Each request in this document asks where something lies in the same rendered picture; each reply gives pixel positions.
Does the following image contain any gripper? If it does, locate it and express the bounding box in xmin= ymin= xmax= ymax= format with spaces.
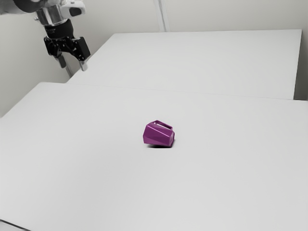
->
xmin=43 ymin=20 xmax=91 ymax=72

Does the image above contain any purple faceted mug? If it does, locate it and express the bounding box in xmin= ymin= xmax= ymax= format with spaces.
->
xmin=142 ymin=119 xmax=176 ymax=148

